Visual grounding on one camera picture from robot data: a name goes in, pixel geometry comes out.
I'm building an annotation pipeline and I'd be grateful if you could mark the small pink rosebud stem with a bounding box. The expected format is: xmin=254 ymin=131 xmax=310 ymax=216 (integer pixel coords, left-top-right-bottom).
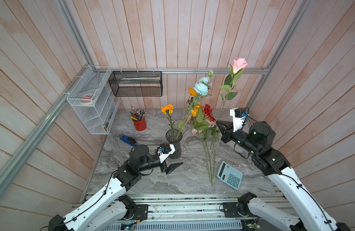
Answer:
xmin=217 ymin=58 xmax=248 ymax=120

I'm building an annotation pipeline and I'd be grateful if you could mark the small pink carnation stem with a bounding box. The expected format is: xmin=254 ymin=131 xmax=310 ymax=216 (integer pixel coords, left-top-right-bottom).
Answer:
xmin=192 ymin=119 xmax=219 ymax=187

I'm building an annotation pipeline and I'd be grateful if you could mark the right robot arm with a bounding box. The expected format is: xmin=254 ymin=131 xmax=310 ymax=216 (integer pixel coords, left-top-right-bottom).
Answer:
xmin=216 ymin=108 xmax=350 ymax=231

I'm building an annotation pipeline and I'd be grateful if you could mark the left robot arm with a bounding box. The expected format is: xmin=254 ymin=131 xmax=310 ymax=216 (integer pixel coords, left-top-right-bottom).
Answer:
xmin=45 ymin=143 xmax=182 ymax=231

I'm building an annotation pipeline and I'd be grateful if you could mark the dark ribbed glass vase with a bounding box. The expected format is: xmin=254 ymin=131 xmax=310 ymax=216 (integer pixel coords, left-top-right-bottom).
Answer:
xmin=165 ymin=129 xmax=183 ymax=159

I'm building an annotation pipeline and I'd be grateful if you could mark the red flower stem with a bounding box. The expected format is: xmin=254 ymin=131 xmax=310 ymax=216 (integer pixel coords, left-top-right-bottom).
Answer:
xmin=203 ymin=104 xmax=216 ymax=122

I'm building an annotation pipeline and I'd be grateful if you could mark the red metal pencil cup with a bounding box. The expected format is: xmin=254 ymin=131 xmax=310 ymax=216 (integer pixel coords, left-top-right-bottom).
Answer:
xmin=132 ymin=118 xmax=147 ymax=131

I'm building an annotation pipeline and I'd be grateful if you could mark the blue black stapler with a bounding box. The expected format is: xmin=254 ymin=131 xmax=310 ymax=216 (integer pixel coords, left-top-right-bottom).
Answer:
xmin=120 ymin=135 xmax=138 ymax=147

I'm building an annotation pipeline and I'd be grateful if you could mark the orange marigold flower stem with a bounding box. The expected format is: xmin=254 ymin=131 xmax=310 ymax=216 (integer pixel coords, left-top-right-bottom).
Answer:
xmin=160 ymin=88 xmax=204 ymax=139

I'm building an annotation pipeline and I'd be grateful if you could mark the bundle of pencils and pens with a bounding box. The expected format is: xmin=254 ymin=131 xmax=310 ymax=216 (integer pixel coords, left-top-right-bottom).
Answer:
xmin=130 ymin=107 xmax=146 ymax=122

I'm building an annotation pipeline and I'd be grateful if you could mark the teal desk calculator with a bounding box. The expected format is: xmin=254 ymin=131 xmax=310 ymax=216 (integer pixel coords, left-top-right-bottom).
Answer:
xmin=217 ymin=161 xmax=243 ymax=190

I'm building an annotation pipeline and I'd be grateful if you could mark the light blue flower stem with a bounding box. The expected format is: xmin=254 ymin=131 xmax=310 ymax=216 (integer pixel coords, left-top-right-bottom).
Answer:
xmin=193 ymin=70 xmax=214 ymax=96

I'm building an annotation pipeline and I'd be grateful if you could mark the tape roll on shelf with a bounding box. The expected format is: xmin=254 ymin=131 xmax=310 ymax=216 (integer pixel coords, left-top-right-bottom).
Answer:
xmin=79 ymin=92 xmax=97 ymax=105

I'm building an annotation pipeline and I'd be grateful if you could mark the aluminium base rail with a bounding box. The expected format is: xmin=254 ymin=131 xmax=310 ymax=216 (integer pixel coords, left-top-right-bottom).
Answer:
xmin=69 ymin=192 xmax=305 ymax=231

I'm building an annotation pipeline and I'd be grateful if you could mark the black mesh wall basket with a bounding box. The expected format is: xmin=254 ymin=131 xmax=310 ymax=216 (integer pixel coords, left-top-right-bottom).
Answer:
xmin=109 ymin=71 xmax=163 ymax=97

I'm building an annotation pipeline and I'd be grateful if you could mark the white wire mesh shelf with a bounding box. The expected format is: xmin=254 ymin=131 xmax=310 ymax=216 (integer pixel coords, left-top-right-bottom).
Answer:
xmin=67 ymin=65 xmax=120 ymax=135

